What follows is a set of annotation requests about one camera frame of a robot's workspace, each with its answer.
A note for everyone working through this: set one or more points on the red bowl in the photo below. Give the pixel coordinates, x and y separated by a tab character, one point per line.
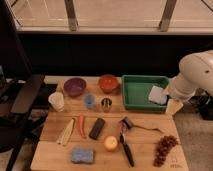
108	83

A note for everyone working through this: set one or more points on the yellow round fruit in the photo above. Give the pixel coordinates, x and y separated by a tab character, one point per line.
110	143

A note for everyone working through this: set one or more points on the bunch of red grapes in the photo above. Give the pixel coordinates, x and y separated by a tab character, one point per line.
163	148

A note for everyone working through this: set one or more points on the metal cup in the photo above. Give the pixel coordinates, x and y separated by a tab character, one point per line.
106	104

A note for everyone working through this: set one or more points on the black handled utensil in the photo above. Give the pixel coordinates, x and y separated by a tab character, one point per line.
126	147

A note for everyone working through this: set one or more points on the dark brush with handle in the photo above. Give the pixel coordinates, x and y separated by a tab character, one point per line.
128	124

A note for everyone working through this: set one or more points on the black office chair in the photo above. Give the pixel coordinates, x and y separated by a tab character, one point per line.
13	134

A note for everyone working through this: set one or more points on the green plastic bin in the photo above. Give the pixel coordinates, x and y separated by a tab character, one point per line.
136	89

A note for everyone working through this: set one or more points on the blue sponge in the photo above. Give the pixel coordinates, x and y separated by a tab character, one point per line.
82	155

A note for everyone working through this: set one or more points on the black rectangular block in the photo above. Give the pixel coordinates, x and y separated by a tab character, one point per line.
97	128

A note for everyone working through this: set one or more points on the purple bowl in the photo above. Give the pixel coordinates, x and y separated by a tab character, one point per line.
74	86

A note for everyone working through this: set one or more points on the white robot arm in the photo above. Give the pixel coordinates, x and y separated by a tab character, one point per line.
195	72

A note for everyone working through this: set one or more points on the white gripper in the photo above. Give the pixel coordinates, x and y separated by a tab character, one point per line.
173	106

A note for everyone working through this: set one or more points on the blue plastic cup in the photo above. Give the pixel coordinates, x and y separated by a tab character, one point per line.
89	101

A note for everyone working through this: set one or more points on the white plastic cup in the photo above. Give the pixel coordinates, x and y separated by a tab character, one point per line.
56	100

